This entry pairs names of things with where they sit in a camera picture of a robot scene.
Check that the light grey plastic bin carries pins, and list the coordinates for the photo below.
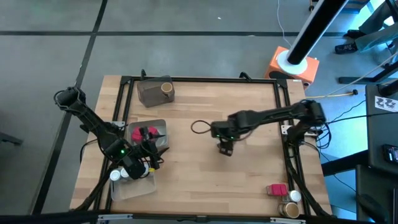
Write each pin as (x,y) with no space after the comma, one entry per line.
(161,124)

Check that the black computer mouse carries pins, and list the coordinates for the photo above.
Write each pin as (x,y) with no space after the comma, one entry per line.
(371,207)

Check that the brown roll top group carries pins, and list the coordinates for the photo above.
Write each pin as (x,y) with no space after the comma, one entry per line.
(167,88)

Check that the dark floor object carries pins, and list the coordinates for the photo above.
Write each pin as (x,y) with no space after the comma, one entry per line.
(9,138)

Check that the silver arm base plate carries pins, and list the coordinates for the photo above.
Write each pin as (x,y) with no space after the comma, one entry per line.
(284,129)
(118,124)

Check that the black clamp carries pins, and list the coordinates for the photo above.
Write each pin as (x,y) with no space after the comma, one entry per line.
(143,73)
(245,75)

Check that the black pole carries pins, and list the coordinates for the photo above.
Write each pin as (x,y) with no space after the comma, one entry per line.
(314,28)

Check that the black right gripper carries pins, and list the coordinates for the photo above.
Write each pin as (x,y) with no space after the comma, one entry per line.
(226,148)

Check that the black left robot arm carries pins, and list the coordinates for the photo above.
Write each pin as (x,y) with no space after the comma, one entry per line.
(93,123)

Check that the orange box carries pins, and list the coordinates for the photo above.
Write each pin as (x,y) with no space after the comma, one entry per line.
(312,73)

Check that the person's shoe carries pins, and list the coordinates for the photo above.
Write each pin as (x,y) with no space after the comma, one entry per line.
(345,47)
(351,33)

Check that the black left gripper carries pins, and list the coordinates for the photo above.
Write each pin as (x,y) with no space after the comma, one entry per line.
(149,149)

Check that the silver metal bracket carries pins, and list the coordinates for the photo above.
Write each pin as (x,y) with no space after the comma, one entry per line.
(287,221)
(115,217)

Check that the person's leg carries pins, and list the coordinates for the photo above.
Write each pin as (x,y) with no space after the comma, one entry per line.
(376,18)
(377,39)

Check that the white round disc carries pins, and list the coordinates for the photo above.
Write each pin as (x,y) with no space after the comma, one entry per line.
(281,63)

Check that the black bar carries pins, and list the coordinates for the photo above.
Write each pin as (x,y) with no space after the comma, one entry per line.
(46,217)

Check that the dark smoky transparent bin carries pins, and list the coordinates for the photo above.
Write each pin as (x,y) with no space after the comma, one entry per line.
(149,95)

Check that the clear plastic bin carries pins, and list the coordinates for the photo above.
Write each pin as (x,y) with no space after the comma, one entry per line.
(140,189)

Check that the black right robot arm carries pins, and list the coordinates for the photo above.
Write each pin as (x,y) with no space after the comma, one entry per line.
(273,115)

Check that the black stand leg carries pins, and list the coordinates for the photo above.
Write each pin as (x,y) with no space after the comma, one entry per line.
(357,80)

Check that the black phone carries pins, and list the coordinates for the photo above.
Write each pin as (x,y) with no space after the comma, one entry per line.
(392,153)

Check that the printed paper sheet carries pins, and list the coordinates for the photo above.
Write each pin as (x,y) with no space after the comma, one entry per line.
(385,104)

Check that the black desk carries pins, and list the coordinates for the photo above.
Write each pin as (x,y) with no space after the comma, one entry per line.
(381,133)

